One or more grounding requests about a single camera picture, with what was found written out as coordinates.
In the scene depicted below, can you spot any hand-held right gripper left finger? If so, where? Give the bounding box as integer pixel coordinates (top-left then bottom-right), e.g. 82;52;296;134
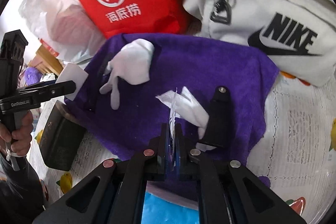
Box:
31;123;170;224

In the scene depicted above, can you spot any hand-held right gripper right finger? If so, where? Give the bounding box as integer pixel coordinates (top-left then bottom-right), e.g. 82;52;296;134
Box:
175;123;300;224

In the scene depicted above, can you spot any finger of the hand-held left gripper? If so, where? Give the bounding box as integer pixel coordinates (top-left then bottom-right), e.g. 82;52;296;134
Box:
31;80;77;102

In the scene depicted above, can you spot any white sponge block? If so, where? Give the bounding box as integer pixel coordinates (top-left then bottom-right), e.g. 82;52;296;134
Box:
55;63;89;101

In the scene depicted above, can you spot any clear plastic bag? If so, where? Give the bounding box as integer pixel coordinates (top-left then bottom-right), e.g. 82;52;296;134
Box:
168;88;179;140

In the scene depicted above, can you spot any person's left forearm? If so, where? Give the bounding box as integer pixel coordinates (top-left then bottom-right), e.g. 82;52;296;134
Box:
0;151;45;224

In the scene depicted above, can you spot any person's left hand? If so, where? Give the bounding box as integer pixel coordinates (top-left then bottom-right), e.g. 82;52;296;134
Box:
0;111;34;159

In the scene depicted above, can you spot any purple plush toy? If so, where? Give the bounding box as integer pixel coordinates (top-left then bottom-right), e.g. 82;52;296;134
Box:
24;67;44;86

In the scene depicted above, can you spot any dark tea box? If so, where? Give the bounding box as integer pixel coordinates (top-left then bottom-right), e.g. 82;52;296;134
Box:
39;101;87;171

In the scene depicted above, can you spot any blue tissue pack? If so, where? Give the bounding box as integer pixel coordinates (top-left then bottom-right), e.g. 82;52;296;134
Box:
142;191;200;224

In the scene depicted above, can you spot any white plastic shopping bag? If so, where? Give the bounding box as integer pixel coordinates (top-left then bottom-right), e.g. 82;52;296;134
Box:
18;0;108;63

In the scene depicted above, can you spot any purple towel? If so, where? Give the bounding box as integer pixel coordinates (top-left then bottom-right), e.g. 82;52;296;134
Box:
64;33;280;203

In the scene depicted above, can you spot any fruit print tablecloth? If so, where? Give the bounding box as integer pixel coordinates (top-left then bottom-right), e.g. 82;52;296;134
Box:
26;67;336;224

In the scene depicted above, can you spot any beige waist bag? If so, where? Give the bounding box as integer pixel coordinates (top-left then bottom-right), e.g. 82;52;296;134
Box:
182;0;336;87

